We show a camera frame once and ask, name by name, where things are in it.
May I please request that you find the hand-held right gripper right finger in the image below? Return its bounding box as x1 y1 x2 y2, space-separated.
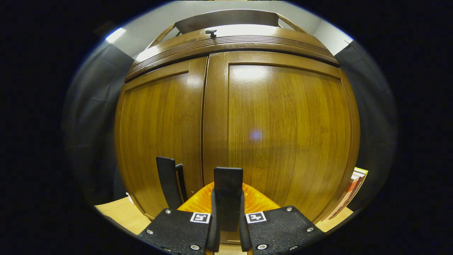
240 182 326 255

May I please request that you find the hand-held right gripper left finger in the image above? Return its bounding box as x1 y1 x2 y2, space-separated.
138 182 220 255

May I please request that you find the black door handle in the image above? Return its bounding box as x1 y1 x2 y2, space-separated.
156 156 188 210
213 166 244 232

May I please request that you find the wooden shoe cabinet door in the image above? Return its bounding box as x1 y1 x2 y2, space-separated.
115 57 208 220
202 51 359 227

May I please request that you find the wooden double-door shoe cabinet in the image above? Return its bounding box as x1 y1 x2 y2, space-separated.
114 9 361 227

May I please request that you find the wooden cabinet drawer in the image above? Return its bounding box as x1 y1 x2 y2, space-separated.
136 24 331 61

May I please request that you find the ceiling light panel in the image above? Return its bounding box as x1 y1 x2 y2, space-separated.
105 28 126 44

